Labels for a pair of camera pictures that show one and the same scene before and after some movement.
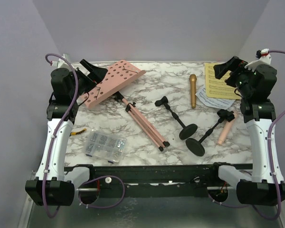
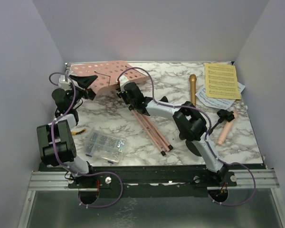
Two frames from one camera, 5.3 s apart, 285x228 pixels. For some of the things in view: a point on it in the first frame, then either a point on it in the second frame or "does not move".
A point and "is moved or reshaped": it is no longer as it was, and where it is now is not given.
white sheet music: [220, 102] does not move
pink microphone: [226, 129] does not move
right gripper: [233, 74] → [120, 92]
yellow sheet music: [217, 88] does not move
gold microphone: [193, 78] does not move
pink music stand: [118, 76] is moved or reshaped
